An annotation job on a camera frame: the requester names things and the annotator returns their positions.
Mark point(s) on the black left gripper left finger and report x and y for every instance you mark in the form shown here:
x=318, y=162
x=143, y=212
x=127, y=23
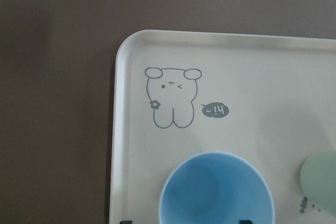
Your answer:
x=126, y=222

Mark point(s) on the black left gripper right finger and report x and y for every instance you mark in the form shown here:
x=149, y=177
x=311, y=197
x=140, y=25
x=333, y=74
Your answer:
x=245, y=222

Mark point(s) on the blue plastic cup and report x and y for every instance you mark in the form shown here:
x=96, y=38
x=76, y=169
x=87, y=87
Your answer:
x=215, y=187

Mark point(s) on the mint green cup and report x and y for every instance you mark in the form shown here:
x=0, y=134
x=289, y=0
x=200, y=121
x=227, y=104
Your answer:
x=317, y=180

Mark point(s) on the cream rabbit tray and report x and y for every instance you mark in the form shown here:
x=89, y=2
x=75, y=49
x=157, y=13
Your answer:
x=267, y=99

